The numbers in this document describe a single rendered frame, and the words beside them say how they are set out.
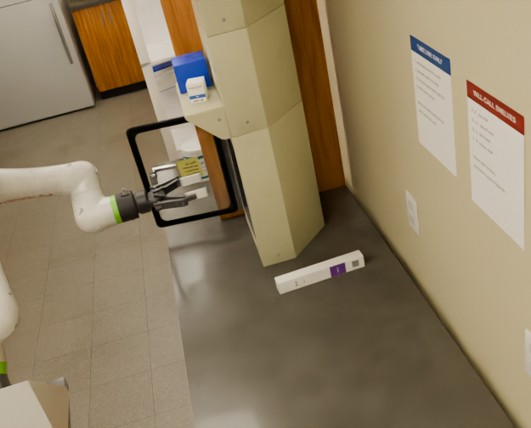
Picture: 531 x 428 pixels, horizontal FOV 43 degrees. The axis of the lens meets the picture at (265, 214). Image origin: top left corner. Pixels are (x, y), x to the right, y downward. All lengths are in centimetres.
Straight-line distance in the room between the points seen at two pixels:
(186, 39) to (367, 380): 120
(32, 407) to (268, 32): 116
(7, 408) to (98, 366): 186
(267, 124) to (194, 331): 64
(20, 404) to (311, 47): 142
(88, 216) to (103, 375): 150
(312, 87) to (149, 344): 175
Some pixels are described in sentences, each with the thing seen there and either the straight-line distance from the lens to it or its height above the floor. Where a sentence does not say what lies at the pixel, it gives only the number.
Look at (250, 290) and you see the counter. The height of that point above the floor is 94.
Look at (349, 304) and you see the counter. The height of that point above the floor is 94.
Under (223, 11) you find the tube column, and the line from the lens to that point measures 185.
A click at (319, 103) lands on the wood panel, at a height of 129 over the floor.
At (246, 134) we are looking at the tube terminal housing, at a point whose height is 141.
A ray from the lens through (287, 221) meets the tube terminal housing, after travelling 212.
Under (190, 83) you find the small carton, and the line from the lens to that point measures 198.
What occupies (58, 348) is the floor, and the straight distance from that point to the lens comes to 379.
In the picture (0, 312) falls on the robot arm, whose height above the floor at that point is 132.
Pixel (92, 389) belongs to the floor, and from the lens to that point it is 345.
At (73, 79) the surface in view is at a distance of 699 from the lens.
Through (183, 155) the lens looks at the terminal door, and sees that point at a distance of 232.
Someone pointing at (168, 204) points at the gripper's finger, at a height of 122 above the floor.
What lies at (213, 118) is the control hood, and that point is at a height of 148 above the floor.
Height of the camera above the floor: 219
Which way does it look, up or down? 30 degrees down
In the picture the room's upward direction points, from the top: 13 degrees counter-clockwise
